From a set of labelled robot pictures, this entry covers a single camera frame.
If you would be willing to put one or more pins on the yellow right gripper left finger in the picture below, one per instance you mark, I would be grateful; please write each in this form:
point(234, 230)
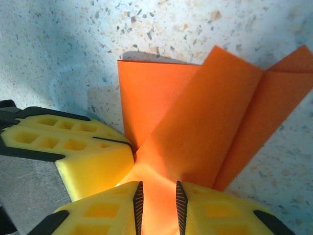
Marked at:
point(102, 213)

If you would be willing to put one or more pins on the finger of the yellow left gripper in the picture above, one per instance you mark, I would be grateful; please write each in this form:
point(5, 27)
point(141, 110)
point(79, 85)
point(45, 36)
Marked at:
point(97, 161)
point(73, 127)

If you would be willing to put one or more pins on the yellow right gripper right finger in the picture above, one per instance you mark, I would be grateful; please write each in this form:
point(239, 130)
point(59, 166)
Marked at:
point(220, 215)

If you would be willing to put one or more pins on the orange paper sheet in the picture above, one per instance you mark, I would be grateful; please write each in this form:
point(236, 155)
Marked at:
point(195, 122)

